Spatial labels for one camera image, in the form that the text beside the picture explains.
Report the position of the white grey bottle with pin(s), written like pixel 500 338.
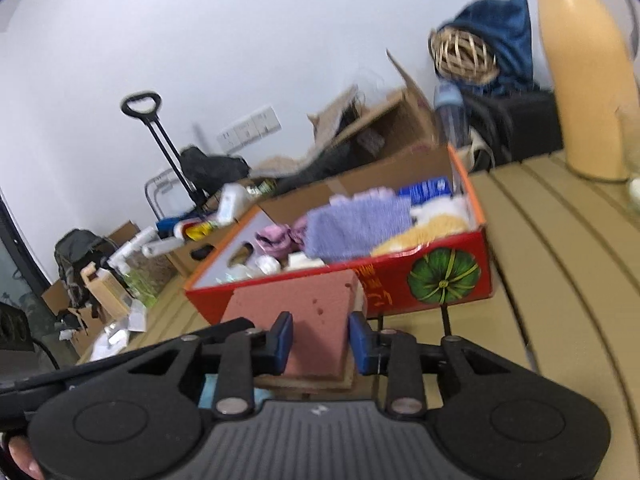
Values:
pixel 234 202

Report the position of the clear plastic grain container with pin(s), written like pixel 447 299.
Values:
pixel 147 280

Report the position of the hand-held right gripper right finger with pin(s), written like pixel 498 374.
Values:
pixel 357 342

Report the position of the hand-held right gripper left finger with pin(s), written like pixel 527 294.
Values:
pixel 282 342

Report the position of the rattan ball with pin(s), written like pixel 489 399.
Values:
pixel 460 55

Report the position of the person's left hand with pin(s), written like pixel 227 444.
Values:
pixel 25 457

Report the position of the dark green backpack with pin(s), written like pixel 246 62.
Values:
pixel 82 255

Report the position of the mesh bath ball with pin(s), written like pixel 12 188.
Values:
pixel 237 274

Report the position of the blue fabric bag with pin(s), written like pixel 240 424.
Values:
pixel 505 30

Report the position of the purple towel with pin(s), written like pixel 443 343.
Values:
pixel 355 230

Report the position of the light purple fluffy sock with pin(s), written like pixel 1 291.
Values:
pixel 382 193

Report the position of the black framed glass door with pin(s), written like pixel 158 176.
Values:
pixel 12 255

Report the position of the beige cloth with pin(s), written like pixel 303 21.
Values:
pixel 330 115

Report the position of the small brown cardboard box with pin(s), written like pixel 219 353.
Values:
pixel 180 260

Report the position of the red cardboard box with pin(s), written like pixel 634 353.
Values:
pixel 390 285

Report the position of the yellow thermos jug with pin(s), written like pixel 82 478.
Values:
pixel 580 85

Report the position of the black trolley bag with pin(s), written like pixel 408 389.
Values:
pixel 215 167

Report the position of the blue tissue packet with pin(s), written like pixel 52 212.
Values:
pixel 425 190

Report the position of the glass cup with candle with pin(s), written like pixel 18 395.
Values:
pixel 631 160

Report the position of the tan paper carton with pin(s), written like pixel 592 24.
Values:
pixel 107 292

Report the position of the yellow plush toy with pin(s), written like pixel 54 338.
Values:
pixel 425 237

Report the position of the blue water bottle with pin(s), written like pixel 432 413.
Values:
pixel 450 115

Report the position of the metal folding stool frame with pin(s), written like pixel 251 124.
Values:
pixel 152 185

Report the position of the yellow snack packet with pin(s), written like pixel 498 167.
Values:
pixel 202 230

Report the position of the black luggage bag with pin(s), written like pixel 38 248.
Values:
pixel 525 127

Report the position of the white paper leaflet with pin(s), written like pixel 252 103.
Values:
pixel 117 335

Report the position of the white wall socket panel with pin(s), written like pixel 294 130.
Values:
pixel 250 127

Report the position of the large open cardboard box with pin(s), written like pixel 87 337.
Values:
pixel 400 125

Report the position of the small white roll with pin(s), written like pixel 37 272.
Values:
pixel 267 265

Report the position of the white foam block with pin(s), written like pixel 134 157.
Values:
pixel 305 261

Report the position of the pink sponge block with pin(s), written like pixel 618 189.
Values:
pixel 310 320

